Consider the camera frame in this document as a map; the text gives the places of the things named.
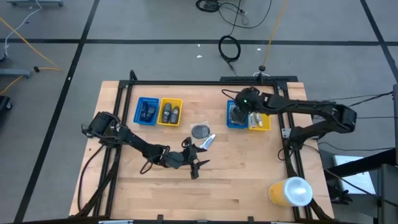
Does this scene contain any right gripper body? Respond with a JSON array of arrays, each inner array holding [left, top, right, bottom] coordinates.
[[233, 86, 266, 114]]

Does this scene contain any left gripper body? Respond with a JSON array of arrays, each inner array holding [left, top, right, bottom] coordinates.
[[164, 136, 199, 180]]

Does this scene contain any clear bag with black puff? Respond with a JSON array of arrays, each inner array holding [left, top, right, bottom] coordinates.
[[190, 121, 211, 141], [231, 107, 249, 126], [229, 107, 246, 127]]

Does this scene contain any yellow plastic basket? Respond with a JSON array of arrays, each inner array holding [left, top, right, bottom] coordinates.
[[248, 110, 272, 132], [157, 98, 183, 127]]

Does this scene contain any blue plastic basket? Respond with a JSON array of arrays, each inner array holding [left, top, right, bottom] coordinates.
[[133, 96, 160, 126], [226, 99, 249, 129]]

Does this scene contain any yellow cup with white lid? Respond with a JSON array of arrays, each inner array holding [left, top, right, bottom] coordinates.
[[268, 176, 313, 207]]

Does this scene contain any black beam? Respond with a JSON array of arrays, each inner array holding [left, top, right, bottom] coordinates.
[[323, 148, 398, 179]]

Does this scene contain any white screen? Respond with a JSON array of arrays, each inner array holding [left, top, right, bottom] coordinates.
[[333, 154, 377, 195]]

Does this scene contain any black cart wheel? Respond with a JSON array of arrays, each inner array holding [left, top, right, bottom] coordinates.
[[0, 95, 13, 125]]

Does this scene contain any grey stand base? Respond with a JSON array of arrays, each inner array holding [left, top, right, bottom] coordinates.
[[6, 0, 64, 7], [0, 68, 33, 78]]

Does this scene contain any black aluminium table frame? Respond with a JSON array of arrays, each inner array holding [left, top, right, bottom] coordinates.
[[68, 70, 335, 224]]

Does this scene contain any coiled black floor cable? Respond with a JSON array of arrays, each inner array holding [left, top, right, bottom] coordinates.
[[195, 0, 221, 13], [217, 34, 242, 63]]

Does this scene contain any yellow floor cable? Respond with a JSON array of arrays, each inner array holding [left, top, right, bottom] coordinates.
[[0, 17, 63, 96], [262, 0, 287, 68]]

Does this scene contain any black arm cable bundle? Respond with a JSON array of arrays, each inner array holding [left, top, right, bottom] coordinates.
[[76, 144, 122, 218], [281, 146, 335, 222]]

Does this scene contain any grey post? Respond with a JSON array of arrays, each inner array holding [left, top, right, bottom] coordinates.
[[393, 83, 398, 166]]

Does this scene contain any white floor cable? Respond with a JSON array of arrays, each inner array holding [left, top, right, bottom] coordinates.
[[0, 0, 44, 65]]

